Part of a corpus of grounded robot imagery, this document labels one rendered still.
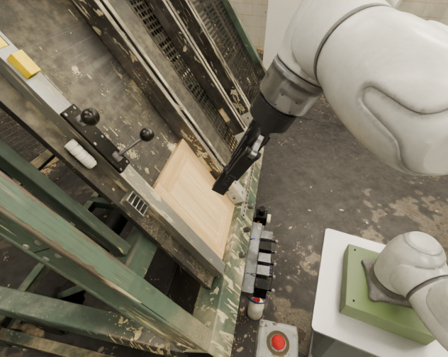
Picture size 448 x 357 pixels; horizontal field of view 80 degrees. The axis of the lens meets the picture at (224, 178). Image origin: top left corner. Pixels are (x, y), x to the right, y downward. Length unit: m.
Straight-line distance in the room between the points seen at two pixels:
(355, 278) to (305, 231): 1.18
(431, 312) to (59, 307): 1.25
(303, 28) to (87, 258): 0.58
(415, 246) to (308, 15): 0.85
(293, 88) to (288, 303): 1.75
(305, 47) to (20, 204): 0.55
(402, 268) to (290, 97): 0.80
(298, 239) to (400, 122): 2.09
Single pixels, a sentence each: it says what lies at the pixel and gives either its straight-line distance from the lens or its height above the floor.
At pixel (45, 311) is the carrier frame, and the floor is 0.79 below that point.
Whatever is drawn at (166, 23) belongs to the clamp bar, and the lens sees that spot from 1.39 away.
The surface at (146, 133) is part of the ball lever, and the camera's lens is 0.73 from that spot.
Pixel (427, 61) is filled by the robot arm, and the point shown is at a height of 1.76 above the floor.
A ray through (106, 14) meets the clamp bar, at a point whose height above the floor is 1.65.
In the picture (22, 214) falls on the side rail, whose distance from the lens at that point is 0.63.
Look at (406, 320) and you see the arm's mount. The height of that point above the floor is 0.83.
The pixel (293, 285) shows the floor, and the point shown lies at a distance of 2.09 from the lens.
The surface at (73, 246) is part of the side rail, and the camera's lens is 0.66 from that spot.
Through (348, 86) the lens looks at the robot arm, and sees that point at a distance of 0.28.
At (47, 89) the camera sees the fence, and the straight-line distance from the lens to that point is 0.77.
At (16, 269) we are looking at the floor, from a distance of 2.59.
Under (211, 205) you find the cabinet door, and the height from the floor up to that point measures 1.01.
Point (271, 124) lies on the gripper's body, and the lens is 0.43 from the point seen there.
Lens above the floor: 1.83
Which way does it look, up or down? 42 degrees down
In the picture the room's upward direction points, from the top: straight up
